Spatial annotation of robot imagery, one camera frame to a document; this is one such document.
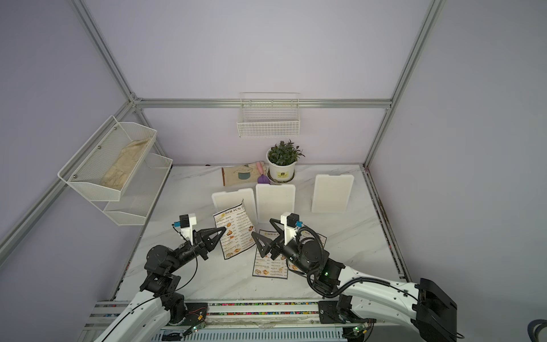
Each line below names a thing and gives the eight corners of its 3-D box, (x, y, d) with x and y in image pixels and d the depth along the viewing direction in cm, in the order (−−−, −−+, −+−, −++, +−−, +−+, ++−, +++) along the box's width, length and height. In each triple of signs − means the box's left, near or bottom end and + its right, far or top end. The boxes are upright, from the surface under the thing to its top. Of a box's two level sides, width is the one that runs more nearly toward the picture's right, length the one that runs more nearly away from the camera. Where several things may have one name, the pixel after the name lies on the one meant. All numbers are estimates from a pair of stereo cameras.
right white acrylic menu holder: (311, 213, 102) (317, 187, 87) (310, 201, 107) (315, 174, 92) (345, 213, 102) (356, 187, 87) (342, 201, 107) (352, 174, 92)
